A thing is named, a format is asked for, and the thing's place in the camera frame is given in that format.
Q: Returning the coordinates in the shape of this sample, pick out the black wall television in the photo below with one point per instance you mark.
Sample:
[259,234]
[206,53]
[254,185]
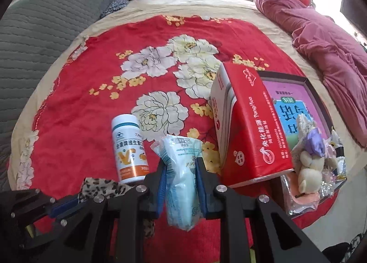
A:
[355,14]

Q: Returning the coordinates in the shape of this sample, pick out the pink crumpled duvet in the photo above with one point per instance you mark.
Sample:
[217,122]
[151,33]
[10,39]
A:
[339,57]

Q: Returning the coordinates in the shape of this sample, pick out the pink bag with headband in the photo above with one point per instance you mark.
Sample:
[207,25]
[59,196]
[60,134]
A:
[296,203]

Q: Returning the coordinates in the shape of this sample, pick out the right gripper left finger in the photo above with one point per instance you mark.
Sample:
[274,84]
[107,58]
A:
[119,221]

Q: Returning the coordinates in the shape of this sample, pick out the red cardboard box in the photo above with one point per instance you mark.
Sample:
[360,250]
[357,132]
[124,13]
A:
[251,142]

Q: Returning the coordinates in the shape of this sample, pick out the cream plush rabbit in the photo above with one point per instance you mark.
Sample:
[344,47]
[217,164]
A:
[310,173]

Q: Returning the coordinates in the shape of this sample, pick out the leopard print scrunchie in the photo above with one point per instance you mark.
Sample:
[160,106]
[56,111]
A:
[92,187]

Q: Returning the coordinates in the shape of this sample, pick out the white floral scrunchie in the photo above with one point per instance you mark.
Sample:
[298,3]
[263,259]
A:
[304,126]

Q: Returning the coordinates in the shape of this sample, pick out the beige bed sheet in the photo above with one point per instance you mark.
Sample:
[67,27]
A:
[139,10]

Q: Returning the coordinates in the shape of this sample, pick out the yellow snack packet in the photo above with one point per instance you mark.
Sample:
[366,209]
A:
[339,164]

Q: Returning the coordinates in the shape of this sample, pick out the blue patterned pillow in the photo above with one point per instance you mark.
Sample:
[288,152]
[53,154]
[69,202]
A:
[114,6]

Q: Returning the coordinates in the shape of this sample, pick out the white supplement bottle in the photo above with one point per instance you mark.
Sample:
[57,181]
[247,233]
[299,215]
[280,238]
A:
[129,152]

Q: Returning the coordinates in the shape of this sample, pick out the light blue tissue pack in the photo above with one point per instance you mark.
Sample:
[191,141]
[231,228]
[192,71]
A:
[181,200]

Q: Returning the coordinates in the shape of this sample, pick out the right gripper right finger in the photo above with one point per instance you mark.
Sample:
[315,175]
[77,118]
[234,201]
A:
[247,222]

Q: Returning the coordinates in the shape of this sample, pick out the grey quilted headboard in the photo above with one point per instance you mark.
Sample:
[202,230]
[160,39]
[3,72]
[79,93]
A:
[34,33]

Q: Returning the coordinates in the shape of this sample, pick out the red floral blanket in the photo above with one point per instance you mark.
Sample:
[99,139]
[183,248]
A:
[161,71]

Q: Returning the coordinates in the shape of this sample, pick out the dark tray with pink book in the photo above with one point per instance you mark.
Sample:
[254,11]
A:
[293,95]

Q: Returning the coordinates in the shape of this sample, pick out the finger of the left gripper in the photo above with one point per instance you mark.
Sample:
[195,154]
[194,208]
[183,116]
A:
[64,207]
[74,232]

